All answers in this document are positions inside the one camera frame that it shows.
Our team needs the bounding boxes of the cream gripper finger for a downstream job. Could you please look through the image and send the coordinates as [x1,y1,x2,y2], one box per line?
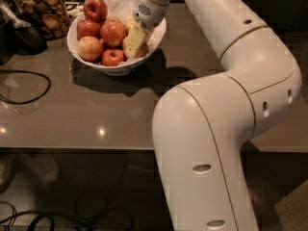
[127,25,147,48]

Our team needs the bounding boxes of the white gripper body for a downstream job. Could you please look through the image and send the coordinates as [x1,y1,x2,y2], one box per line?
[132,0,167,29]

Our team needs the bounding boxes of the yellow-red apple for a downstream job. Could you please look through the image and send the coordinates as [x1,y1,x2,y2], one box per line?
[122,38,149,59]

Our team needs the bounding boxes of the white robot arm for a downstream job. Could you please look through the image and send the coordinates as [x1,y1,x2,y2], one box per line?
[133,0,301,231]

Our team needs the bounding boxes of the back right pale apple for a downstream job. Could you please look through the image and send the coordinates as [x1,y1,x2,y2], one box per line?
[124,17,137,32]

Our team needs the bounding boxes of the centre red apple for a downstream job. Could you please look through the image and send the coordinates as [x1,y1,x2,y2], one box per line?
[100,17,127,47]

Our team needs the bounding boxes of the white ceramic bowl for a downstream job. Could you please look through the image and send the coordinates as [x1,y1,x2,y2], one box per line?
[66,0,167,77]

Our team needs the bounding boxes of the front small red apple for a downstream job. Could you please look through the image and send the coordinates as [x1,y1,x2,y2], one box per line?
[101,48,126,66]

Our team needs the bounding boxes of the top red apple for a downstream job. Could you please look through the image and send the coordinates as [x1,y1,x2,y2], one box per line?
[84,0,108,23]

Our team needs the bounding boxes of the front left yellow apple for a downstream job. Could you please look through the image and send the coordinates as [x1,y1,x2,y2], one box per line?
[77,37,104,62]

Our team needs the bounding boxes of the left red apple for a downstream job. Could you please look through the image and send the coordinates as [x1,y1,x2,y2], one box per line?
[76,19,100,39]

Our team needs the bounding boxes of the glass jar of dried chips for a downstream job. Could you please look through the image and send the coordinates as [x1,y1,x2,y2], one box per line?
[14,0,70,40]

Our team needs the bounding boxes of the black appliance at left edge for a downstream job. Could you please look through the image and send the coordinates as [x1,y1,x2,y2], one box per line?
[0,12,19,65]

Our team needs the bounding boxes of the black scoop with silver handle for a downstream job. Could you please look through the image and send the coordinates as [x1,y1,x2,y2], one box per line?
[0,1,47,55]

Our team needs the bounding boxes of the black cable on table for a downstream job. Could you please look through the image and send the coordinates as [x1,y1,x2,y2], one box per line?
[0,69,52,106]

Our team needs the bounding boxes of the black cables on floor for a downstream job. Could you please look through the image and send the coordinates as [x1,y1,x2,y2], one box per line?
[0,164,134,231]

